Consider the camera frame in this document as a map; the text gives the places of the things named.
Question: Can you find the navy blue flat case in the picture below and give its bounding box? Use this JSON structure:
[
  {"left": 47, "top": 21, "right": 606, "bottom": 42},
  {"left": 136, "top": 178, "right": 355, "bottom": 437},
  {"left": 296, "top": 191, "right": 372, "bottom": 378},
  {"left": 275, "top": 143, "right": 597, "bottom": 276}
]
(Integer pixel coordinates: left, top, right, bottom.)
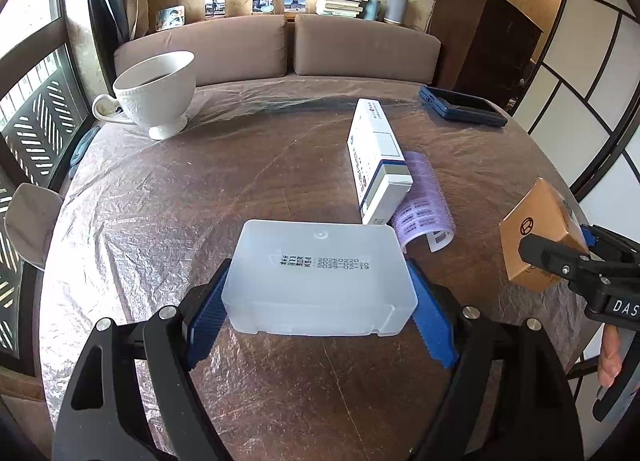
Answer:
[{"left": 418, "top": 85, "right": 509, "bottom": 128}]

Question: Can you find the translucent plastic box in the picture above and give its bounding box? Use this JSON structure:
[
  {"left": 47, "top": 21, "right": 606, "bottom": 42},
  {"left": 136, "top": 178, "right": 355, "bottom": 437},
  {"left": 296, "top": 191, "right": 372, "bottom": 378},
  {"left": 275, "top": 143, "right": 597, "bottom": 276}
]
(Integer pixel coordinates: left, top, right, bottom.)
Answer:
[{"left": 221, "top": 219, "right": 419, "bottom": 338}]

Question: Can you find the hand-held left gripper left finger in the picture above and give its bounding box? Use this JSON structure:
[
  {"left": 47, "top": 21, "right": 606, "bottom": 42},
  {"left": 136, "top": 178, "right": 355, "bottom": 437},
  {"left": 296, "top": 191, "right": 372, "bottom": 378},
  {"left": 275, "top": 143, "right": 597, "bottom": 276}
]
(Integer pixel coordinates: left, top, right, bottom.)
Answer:
[{"left": 50, "top": 258, "right": 236, "bottom": 461}]

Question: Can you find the wide brown sofa cushion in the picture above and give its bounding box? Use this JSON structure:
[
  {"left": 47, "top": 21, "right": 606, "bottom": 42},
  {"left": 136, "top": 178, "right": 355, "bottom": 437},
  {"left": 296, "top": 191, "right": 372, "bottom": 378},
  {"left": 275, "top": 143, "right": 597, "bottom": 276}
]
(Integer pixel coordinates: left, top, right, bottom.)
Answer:
[{"left": 114, "top": 16, "right": 289, "bottom": 88}]

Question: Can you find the dark wooden cabinet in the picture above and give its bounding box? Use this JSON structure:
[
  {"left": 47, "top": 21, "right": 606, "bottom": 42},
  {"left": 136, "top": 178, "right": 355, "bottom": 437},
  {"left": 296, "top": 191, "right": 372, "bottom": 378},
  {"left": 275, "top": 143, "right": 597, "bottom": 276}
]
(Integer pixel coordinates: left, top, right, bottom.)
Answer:
[{"left": 427, "top": 0, "right": 545, "bottom": 110}]

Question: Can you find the purple paper leaflet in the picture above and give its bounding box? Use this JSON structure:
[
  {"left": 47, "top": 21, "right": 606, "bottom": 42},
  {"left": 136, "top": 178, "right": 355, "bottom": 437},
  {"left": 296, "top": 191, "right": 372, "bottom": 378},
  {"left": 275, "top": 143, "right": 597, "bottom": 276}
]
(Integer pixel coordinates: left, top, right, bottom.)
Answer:
[{"left": 391, "top": 151, "right": 457, "bottom": 254}]

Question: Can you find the person's right hand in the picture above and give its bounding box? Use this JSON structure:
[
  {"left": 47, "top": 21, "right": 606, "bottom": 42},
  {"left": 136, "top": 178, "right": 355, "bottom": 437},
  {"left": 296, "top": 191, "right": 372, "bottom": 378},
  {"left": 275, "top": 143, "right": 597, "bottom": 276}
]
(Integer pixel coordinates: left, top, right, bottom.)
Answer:
[{"left": 597, "top": 325, "right": 624, "bottom": 388}]

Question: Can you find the grey cylinder speaker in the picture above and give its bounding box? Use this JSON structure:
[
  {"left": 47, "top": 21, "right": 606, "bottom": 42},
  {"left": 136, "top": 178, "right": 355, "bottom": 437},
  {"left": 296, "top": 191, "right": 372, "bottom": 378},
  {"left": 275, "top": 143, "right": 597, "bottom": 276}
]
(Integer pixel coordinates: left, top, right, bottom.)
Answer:
[{"left": 384, "top": 0, "right": 410, "bottom": 24}]

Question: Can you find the white footed cup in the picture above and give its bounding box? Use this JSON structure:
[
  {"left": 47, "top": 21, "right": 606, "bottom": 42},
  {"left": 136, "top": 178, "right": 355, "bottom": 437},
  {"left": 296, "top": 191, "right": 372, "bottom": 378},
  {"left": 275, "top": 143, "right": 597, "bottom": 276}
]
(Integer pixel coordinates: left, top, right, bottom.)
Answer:
[{"left": 92, "top": 51, "right": 197, "bottom": 140}]

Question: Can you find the long white medicine box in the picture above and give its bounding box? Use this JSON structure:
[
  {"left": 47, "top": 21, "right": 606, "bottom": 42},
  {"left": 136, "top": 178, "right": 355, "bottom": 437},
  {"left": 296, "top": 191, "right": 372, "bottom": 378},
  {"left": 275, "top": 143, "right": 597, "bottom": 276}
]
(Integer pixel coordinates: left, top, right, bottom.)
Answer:
[{"left": 346, "top": 98, "right": 415, "bottom": 226}]

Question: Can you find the white panel black frame screen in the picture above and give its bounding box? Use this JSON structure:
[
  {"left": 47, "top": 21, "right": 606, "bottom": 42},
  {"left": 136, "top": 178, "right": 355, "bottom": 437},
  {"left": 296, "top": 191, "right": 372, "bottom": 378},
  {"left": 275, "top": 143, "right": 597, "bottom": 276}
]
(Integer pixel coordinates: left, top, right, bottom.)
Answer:
[{"left": 509, "top": 0, "right": 640, "bottom": 392}]

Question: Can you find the round wooden table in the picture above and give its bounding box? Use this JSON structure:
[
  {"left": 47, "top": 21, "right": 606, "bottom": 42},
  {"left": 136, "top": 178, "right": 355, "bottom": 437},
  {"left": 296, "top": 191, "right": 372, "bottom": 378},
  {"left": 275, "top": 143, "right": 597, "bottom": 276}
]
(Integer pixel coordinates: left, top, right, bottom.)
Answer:
[{"left": 40, "top": 75, "right": 597, "bottom": 461}]

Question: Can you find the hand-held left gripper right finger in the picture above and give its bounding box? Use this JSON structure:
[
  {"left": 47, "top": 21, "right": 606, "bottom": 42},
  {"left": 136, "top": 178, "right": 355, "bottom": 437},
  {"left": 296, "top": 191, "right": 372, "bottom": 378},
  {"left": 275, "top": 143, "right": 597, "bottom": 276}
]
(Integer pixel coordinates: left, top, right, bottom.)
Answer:
[{"left": 405, "top": 258, "right": 586, "bottom": 461}]

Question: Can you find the white chair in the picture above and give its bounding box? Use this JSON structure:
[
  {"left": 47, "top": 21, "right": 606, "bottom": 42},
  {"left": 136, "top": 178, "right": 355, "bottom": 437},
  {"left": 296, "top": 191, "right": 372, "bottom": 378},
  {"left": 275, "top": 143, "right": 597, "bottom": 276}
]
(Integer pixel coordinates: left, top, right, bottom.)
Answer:
[{"left": 4, "top": 183, "right": 65, "bottom": 272}]

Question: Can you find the teal flat object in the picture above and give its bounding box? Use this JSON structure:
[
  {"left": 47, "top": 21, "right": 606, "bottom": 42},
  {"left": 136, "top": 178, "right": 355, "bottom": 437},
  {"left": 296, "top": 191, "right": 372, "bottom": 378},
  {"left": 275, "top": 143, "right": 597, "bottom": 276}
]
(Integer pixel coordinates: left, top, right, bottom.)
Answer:
[{"left": 68, "top": 124, "right": 100, "bottom": 178}]

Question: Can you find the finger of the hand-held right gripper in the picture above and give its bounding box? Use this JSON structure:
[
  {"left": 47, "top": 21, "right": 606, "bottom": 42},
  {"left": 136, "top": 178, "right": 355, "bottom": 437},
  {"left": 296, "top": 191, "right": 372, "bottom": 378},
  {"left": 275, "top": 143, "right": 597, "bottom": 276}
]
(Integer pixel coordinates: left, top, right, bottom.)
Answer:
[
  {"left": 518, "top": 234, "right": 601, "bottom": 288},
  {"left": 579, "top": 224, "right": 640, "bottom": 263}
]

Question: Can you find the brown cardboard box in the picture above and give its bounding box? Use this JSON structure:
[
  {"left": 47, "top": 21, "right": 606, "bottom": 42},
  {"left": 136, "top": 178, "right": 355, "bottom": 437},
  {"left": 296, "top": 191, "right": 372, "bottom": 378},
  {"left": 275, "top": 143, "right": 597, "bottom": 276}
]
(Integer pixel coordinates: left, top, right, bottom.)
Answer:
[{"left": 498, "top": 177, "right": 591, "bottom": 292}]

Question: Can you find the dark curtain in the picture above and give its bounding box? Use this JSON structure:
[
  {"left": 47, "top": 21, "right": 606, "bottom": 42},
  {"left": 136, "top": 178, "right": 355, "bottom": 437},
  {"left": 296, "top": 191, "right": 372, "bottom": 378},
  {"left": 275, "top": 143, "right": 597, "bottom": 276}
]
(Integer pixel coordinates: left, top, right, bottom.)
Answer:
[{"left": 86, "top": 0, "right": 151, "bottom": 86}]

